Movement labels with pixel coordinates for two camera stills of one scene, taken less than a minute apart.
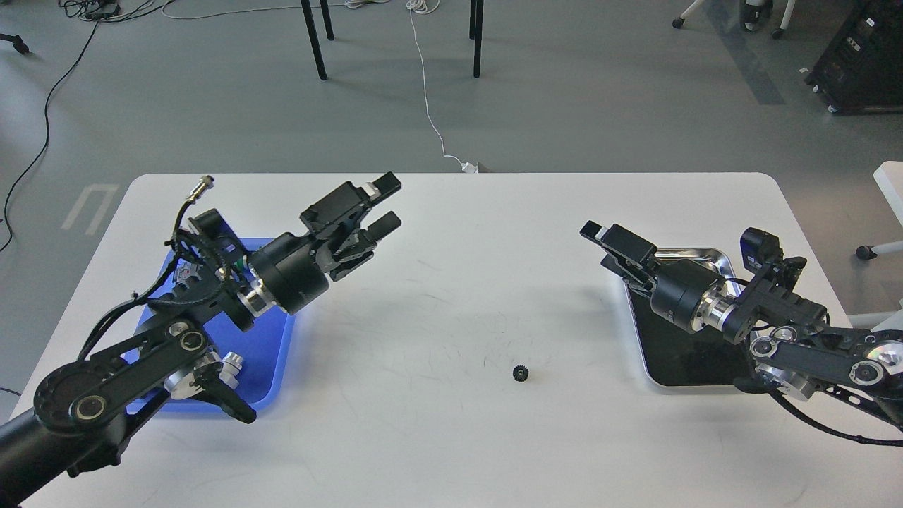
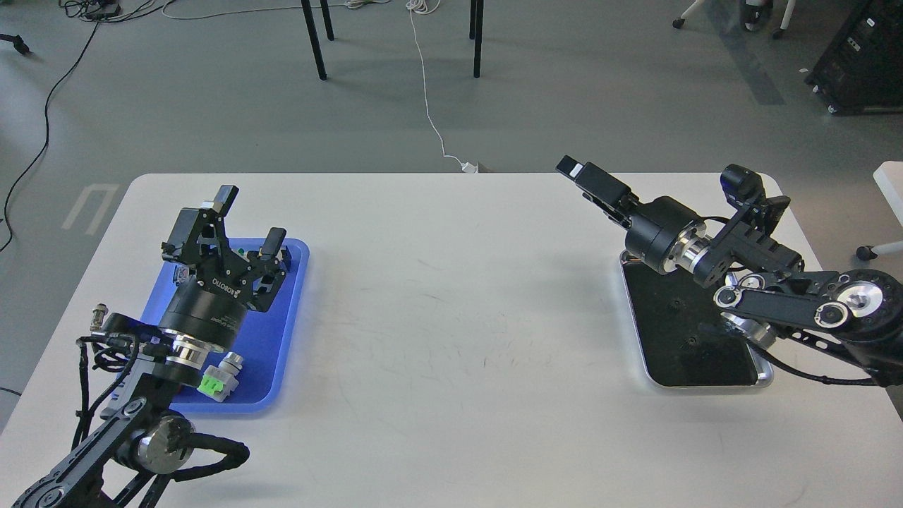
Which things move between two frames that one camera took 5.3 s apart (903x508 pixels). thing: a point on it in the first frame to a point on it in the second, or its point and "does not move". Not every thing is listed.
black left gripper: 292,270 to 219,288
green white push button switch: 233,363 does not move
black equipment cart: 861,70 does not move
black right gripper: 690,295 to 666,234
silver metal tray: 671,356 does not move
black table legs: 322,73 does not move
